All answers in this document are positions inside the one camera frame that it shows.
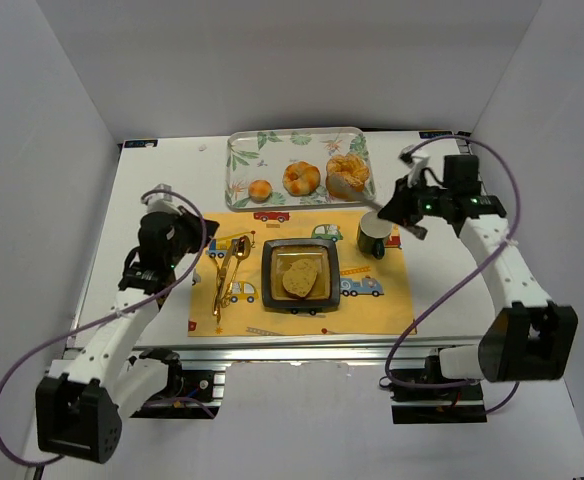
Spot metal tongs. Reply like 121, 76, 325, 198
327, 177, 429, 241

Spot sliced bread piece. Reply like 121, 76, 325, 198
282, 259, 318, 298

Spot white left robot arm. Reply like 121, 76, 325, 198
35, 208, 219, 464

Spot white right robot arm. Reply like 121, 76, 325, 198
379, 153, 578, 389

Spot sugar topped round bread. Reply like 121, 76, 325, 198
326, 153, 370, 199

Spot green mug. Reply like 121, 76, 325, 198
357, 211, 393, 260

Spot gold fork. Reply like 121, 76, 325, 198
212, 258, 228, 323

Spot gold knife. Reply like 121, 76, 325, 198
213, 239, 240, 322

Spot gold spoon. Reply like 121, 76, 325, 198
222, 235, 252, 307

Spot yellow vehicle print placemat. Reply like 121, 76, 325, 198
188, 210, 413, 337

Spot small round bun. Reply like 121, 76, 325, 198
248, 180, 272, 203

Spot black square plate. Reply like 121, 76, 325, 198
261, 238, 340, 315

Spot floral serving tray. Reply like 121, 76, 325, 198
224, 127, 376, 211

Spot twisted ring bread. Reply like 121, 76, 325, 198
282, 161, 321, 196

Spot aluminium frame rail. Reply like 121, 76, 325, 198
64, 339, 483, 374

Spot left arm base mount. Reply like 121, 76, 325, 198
127, 348, 219, 420

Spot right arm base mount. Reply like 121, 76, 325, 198
379, 355, 487, 425

